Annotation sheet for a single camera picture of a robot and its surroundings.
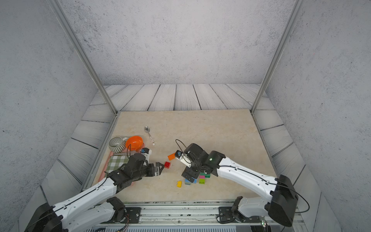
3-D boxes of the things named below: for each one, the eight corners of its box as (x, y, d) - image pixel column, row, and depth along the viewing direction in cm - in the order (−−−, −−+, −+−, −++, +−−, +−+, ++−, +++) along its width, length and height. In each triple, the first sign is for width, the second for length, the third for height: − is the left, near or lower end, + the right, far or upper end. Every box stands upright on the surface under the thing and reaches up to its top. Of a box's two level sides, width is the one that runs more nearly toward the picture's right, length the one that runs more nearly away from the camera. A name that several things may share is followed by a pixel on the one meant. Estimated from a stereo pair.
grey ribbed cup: (110, 154, 98) (105, 149, 92) (115, 142, 104) (110, 136, 99) (126, 154, 98) (122, 149, 92) (130, 142, 104) (126, 136, 99)
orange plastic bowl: (126, 153, 98) (123, 149, 94) (130, 140, 105) (127, 136, 101) (141, 153, 98) (139, 149, 94) (144, 140, 105) (142, 136, 101)
